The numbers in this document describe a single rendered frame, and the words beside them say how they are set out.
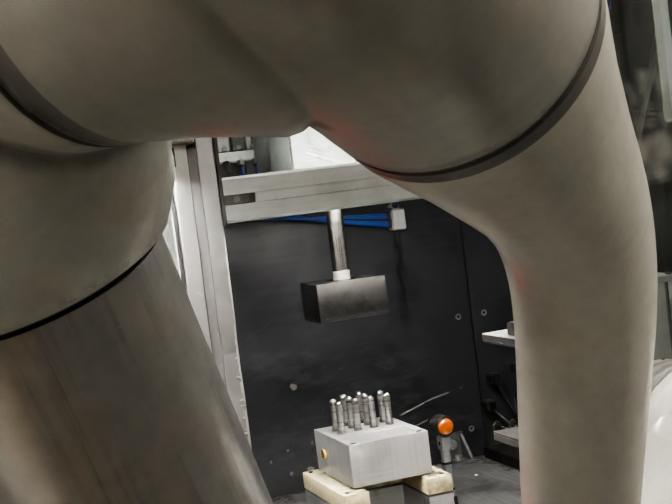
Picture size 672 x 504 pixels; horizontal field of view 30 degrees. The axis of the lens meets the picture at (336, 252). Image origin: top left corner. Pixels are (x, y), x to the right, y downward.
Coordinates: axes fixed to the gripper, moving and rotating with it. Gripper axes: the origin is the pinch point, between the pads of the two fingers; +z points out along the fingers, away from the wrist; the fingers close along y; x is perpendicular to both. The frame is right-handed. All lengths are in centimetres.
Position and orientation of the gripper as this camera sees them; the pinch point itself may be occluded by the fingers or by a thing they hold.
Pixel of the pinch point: (516, 387)
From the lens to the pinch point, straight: 109.6
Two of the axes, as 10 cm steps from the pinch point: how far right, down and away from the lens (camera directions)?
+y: -1.2, -9.9, -0.5
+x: -9.4, 1.3, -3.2
